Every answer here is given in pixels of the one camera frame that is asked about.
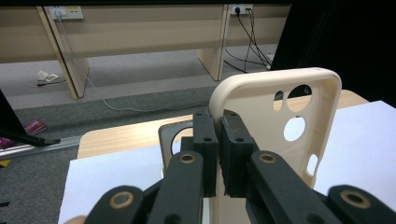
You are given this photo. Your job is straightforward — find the aluminium floor rail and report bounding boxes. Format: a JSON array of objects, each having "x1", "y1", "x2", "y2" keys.
[{"x1": 0, "y1": 134, "x2": 83, "y2": 161}]

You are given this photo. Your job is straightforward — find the crumpled white paper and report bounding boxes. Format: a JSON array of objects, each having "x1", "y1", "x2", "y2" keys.
[{"x1": 36, "y1": 70, "x2": 60, "y2": 84}]

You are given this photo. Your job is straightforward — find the beige phone case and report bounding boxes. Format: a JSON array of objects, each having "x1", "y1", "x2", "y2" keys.
[{"x1": 204, "y1": 66, "x2": 343, "y2": 224}]

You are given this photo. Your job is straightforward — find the black metal stand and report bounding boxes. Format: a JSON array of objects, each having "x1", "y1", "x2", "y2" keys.
[{"x1": 0, "y1": 88, "x2": 62, "y2": 147}]

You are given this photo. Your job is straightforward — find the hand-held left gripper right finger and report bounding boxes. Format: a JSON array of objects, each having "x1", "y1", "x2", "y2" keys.
[{"x1": 219, "y1": 108, "x2": 342, "y2": 224}]

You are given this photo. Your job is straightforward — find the black curtain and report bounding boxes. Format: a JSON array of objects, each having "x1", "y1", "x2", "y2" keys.
[{"x1": 270, "y1": 0, "x2": 396, "y2": 109}]

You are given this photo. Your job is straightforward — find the grey phone case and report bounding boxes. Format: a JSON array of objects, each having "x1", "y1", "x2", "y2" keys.
[{"x1": 158, "y1": 121, "x2": 195, "y2": 171}]

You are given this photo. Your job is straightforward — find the white wall socket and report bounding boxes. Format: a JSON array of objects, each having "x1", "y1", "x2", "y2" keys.
[
  {"x1": 43, "y1": 6, "x2": 84, "y2": 21},
  {"x1": 230, "y1": 3, "x2": 254, "y2": 16}
]

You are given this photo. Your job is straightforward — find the bundle of black cables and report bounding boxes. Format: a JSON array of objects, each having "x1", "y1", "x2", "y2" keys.
[{"x1": 223, "y1": 8, "x2": 274, "y2": 74}]

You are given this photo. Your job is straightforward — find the white floor cable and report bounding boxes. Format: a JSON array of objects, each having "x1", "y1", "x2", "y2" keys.
[{"x1": 56, "y1": 13, "x2": 210, "y2": 113}]

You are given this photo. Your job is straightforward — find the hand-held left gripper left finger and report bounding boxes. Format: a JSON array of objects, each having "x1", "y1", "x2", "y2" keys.
[{"x1": 146, "y1": 111, "x2": 219, "y2": 224}]

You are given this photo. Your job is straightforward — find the white table sheet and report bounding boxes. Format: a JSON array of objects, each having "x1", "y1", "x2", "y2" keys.
[{"x1": 57, "y1": 100, "x2": 396, "y2": 224}]

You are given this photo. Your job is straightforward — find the pink packet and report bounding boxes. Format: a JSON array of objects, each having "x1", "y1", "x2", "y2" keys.
[{"x1": 0, "y1": 119, "x2": 47, "y2": 149}]

